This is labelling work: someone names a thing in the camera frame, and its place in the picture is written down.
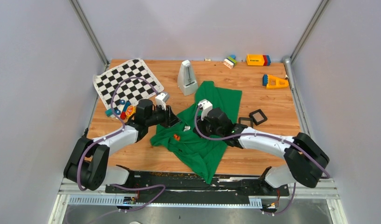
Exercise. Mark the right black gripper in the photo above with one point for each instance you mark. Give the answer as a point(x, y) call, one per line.
point(201, 123)

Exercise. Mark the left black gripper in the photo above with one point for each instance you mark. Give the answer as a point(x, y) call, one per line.
point(169, 119)

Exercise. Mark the green garment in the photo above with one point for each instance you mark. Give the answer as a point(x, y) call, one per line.
point(201, 154)

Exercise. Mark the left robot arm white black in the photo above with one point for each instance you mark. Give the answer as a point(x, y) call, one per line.
point(88, 164)

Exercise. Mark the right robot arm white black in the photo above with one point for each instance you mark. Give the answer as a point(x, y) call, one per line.
point(306, 162)

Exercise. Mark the grey metronome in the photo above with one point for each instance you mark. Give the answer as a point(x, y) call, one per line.
point(186, 81)

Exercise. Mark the yellow round toy block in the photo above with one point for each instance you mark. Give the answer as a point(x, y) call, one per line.
point(130, 111)

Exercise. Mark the black white checkerboard sheet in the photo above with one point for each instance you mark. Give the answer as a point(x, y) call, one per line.
point(131, 81)

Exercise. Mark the blue red toy block figure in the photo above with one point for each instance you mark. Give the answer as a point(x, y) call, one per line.
point(122, 108)

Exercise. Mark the white green blue toy blocks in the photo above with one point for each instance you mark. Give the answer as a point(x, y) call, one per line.
point(230, 61)

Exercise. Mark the teal toy block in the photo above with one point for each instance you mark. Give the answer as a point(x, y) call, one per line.
point(109, 112)

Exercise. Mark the orange blue toy ramp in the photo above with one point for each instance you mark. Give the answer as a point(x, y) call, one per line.
point(273, 82)

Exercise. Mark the yellow red blue toy block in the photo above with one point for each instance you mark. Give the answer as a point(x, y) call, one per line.
point(258, 60)

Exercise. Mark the grey metal pipe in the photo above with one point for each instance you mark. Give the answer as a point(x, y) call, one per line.
point(289, 71)

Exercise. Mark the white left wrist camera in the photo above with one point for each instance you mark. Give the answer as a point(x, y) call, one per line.
point(161, 100)

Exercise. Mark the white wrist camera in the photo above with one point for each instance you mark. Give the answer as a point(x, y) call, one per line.
point(161, 100)
point(206, 106)

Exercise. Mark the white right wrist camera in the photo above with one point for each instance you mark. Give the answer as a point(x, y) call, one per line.
point(206, 106)

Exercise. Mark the small black frame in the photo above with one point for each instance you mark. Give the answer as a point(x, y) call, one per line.
point(245, 121)

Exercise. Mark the black square frame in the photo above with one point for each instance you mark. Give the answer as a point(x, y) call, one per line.
point(258, 117)

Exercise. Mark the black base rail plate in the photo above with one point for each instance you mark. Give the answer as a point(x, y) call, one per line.
point(191, 188)

